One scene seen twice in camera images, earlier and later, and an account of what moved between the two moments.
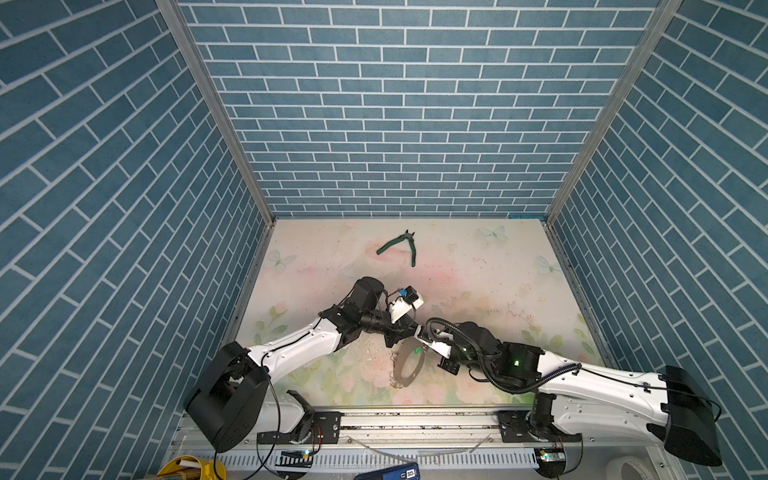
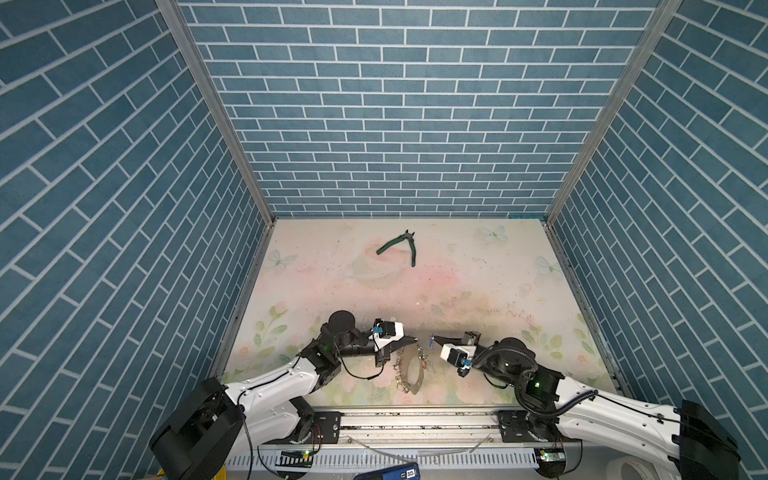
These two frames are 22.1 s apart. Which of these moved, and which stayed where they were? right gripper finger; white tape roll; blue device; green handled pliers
Moved: right gripper finger
Stayed: blue device; white tape roll; green handled pliers
